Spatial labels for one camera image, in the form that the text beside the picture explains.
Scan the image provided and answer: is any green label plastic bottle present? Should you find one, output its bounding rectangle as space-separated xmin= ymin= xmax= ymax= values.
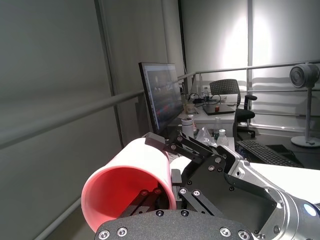
xmin=212 ymin=116 xmax=222 ymax=141

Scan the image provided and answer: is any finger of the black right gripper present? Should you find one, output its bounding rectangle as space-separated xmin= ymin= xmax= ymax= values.
xmin=144 ymin=131 xmax=227 ymax=164

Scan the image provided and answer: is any pink plastic cup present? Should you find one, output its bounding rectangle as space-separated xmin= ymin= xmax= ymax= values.
xmin=81 ymin=137 xmax=177 ymax=233

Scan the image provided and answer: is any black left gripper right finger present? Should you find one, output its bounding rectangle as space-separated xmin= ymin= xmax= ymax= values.
xmin=170 ymin=168 xmax=224 ymax=217

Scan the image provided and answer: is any white thermos bottle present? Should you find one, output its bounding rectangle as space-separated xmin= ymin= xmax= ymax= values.
xmin=180 ymin=116 xmax=196 ymax=139

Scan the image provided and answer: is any black computer monitor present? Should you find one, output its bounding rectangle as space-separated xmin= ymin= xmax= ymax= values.
xmin=138 ymin=61 xmax=186 ymax=140

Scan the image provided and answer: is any white desk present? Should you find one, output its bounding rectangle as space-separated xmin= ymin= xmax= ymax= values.
xmin=191 ymin=96 xmax=237 ymax=131

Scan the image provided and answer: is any black keyboard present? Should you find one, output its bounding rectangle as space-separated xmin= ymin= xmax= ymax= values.
xmin=235 ymin=139 xmax=305 ymax=168

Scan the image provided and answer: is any black office chair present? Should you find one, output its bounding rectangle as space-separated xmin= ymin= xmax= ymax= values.
xmin=208 ymin=78 xmax=258 ymax=139

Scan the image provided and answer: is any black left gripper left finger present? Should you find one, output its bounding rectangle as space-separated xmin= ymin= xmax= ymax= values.
xmin=119 ymin=181 xmax=175 ymax=219

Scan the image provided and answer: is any gray pedestal fan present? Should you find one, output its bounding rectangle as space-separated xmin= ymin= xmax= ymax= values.
xmin=289 ymin=62 xmax=320 ymax=148

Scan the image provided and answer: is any dark closed laptop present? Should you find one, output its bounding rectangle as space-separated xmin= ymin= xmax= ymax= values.
xmin=201 ymin=102 xmax=237 ymax=117

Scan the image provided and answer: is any gray horizontal railing bar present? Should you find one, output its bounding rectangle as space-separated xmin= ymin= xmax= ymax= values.
xmin=176 ymin=59 xmax=320 ymax=81
xmin=0 ymin=89 xmax=145 ymax=151
xmin=249 ymin=88 xmax=320 ymax=94
xmin=33 ymin=196 xmax=83 ymax=240

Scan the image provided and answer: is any clear plastic bag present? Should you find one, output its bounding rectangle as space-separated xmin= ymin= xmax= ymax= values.
xmin=194 ymin=126 xmax=218 ymax=149

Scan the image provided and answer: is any gray vertical railing post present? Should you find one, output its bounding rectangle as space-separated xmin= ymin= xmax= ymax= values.
xmin=94 ymin=0 xmax=125 ymax=149

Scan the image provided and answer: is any white capped plastic bottle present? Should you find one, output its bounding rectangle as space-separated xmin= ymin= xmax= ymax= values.
xmin=216 ymin=128 xmax=230 ymax=149

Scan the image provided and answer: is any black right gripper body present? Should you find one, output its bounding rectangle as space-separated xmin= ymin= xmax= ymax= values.
xmin=180 ymin=154 xmax=276 ymax=234

